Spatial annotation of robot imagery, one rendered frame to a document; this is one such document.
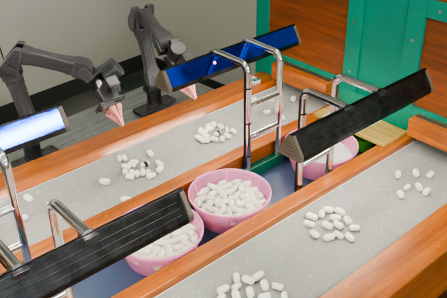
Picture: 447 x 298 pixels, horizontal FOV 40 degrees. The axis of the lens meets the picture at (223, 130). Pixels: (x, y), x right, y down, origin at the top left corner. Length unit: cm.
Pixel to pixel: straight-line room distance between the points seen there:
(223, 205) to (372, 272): 51
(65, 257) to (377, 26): 148
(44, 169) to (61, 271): 95
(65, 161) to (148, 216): 91
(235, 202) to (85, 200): 48
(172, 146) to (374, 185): 74
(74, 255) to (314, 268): 73
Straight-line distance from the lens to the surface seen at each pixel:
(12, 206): 165
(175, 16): 434
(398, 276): 171
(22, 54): 219
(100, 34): 445
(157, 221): 133
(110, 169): 215
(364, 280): 168
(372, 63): 237
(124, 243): 130
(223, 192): 199
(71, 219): 131
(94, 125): 260
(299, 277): 170
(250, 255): 176
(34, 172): 216
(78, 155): 221
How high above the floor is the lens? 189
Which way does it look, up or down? 30 degrees down
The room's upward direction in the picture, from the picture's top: 1 degrees counter-clockwise
